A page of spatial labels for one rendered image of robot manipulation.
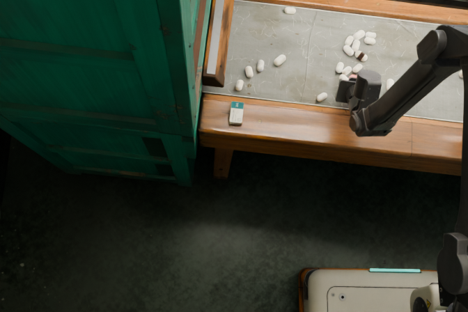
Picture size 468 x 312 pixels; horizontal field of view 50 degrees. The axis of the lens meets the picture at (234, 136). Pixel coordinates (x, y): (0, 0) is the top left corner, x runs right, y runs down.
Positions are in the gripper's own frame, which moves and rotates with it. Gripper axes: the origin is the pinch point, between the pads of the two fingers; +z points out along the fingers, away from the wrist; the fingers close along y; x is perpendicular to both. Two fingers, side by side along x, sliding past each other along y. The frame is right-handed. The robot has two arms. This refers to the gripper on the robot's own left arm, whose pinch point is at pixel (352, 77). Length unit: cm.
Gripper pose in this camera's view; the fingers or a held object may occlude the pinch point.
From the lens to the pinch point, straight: 148.0
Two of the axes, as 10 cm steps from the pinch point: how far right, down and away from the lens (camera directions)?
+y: -9.9, -1.3, -0.1
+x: -1.1, 8.2, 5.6
